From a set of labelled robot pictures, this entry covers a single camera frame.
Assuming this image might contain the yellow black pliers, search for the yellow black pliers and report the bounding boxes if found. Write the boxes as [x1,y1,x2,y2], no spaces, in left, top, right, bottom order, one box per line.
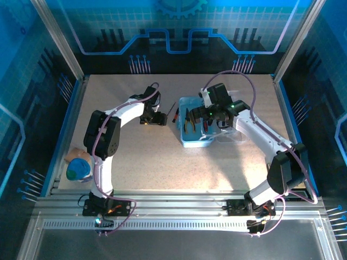
[183,107,196,133]

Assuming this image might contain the clear plastic tool box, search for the clear plastic tool box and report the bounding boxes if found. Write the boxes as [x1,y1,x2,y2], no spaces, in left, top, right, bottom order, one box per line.
[178,90,245,148]

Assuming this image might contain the blue green round object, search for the blue green round object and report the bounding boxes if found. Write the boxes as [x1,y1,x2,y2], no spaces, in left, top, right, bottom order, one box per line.
[66,158,93,184]

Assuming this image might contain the slotted aluminium strip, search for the slotted aluminium strip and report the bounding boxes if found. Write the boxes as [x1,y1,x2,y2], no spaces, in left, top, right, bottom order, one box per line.
[42,220,320,231]

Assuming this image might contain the black calculator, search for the black calculator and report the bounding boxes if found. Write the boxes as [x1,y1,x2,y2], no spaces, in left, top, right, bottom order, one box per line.
[267,162,310,200]

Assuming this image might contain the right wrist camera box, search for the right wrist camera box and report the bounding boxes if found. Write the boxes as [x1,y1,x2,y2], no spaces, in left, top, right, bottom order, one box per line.
[199,89,211,108]

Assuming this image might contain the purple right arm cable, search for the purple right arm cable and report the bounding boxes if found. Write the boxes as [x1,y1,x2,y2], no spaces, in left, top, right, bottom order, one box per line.
[202,70,318,237]

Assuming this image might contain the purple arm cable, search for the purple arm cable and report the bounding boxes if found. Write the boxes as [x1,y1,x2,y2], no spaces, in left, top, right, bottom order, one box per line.
[202,70,318,237]
[91,82,160,237]

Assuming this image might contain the aluminium side rail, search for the aluminium side rail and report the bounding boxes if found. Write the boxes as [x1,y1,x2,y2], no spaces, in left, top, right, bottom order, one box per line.
[44,75,90,197]
[271,74,319,197]

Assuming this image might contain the aluminium front rail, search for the aluminium front rail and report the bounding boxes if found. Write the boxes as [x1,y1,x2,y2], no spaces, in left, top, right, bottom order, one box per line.
[32,189,327,217]

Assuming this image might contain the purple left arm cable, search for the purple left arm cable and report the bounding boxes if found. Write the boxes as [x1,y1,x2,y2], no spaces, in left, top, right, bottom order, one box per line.
[91,82,160,237]

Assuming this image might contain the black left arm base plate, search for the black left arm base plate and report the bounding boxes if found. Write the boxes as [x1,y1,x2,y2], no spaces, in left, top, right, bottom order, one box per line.
[82,199,131,217]

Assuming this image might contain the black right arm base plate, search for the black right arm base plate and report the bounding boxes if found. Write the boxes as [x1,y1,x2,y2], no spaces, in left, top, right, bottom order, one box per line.
[227,199,277,217]

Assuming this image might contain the aluminium frame post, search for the aluminium frame post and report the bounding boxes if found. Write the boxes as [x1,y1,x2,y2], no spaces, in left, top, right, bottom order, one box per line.
[29,0,87,82]
[272,0,325,83]

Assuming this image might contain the black cable connector block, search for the black cable connector block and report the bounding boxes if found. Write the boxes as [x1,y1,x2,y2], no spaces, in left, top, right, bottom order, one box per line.
[94,216,114,236]
[246,219,265,236]

